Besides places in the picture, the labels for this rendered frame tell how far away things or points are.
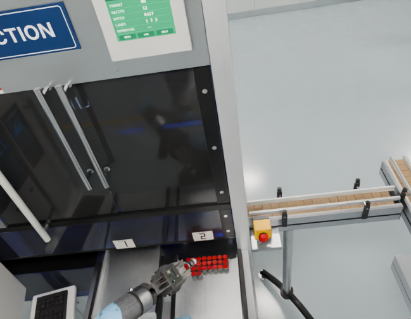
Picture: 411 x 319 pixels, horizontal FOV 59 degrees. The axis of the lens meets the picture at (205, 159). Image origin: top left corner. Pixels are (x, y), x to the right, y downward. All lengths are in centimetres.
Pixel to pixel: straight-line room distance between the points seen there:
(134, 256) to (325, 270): 138
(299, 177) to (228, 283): 173
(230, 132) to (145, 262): 81
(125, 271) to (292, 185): 177
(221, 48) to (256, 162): 235
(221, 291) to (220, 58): 96
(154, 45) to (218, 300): 102
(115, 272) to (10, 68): 99
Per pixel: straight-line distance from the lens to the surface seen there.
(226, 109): 110
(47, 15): 102
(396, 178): 194
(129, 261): 175
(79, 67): 107
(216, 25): 97
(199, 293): 159
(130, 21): 97
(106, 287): 172
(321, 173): 320
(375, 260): 276
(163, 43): 98
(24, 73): 114
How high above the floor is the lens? 229
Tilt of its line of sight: 43 degrees down
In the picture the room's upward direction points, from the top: 11 degrees counter-clockwise
